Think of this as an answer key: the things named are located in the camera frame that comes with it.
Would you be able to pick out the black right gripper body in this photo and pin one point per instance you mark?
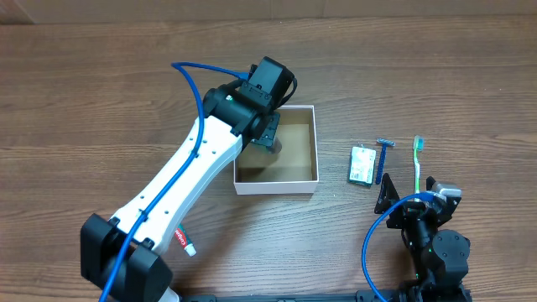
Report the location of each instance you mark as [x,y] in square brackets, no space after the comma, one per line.
[412,207]

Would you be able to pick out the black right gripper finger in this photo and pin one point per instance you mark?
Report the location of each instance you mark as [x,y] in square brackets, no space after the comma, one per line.
[388,195]
[430,184]

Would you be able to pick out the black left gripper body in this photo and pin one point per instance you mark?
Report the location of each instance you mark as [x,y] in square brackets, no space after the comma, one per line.
[268,132]

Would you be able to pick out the green white toothbrush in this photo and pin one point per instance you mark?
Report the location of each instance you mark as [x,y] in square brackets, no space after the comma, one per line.
[418,145]

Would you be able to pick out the green white soap packet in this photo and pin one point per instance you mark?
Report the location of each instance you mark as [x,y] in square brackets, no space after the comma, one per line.
[361,167]

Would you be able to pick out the blue disposable razor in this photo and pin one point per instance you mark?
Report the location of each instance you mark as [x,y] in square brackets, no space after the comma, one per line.
[385,144]

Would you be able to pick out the clear pump sanitizer bottle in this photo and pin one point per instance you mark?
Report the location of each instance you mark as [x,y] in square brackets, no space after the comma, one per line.
[275,148]

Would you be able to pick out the red green toothpaste tube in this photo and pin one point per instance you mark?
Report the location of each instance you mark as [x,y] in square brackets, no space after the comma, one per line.
[184,241]

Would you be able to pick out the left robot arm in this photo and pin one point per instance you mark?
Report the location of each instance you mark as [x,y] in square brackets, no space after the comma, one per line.
[122,255]

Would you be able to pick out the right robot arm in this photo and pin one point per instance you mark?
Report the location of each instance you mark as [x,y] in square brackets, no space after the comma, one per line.
[439,256]

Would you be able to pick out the white cardboard box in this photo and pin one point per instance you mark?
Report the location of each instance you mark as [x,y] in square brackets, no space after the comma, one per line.
[293,170]

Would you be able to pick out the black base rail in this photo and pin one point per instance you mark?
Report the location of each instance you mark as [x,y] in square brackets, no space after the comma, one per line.
[359,296]

